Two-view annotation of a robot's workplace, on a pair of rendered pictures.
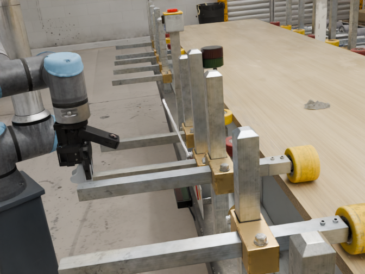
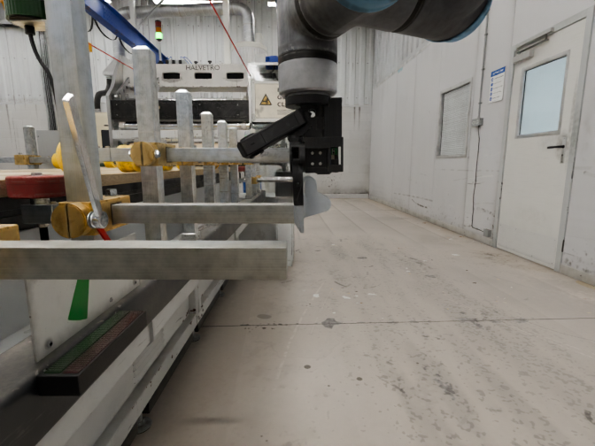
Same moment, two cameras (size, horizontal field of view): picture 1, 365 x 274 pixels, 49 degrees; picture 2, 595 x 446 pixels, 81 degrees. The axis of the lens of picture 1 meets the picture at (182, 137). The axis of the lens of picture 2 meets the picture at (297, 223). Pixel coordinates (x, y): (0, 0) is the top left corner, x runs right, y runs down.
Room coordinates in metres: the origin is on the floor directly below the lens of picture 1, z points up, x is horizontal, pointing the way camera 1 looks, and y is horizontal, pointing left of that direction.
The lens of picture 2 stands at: (1.57, 0.32, 0.93)
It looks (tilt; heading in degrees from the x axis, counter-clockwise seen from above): 10 degrees down; 185
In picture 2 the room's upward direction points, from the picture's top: straight up
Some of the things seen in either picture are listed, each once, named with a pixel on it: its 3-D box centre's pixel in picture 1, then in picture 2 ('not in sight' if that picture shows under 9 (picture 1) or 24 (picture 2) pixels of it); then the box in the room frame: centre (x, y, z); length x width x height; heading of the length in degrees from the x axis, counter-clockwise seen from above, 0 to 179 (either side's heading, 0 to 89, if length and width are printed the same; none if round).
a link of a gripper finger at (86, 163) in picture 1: (86, 163); not in sight; (0.99, 0.26, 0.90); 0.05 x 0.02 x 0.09; 5
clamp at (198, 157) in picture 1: (204, 161); (93, 214); (1.06, -0.06, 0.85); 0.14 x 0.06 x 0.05; 5
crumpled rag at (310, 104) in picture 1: (316, 103); not in sight; (1.28, -0.46, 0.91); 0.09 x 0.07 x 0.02; 62
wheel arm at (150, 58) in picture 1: (146, 60); not in sight; (2.77, 0.20, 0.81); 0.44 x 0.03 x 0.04; 95
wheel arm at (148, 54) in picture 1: (144, 54); not in sight; (3.02, 0.22, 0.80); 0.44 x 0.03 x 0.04; 95
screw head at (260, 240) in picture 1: (260, 238); not in sight; (0.51, -0.10, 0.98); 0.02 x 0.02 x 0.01
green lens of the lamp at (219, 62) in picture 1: (212, 61); (32, 14); (1.08, -0.10, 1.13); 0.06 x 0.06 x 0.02
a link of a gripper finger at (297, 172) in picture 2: not in sight; (297, 176); (1.03, 0.27, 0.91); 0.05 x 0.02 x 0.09; 5
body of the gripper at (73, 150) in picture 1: (74, 141); (312, 137); (1.01, 0.29, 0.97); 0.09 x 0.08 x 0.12; 95
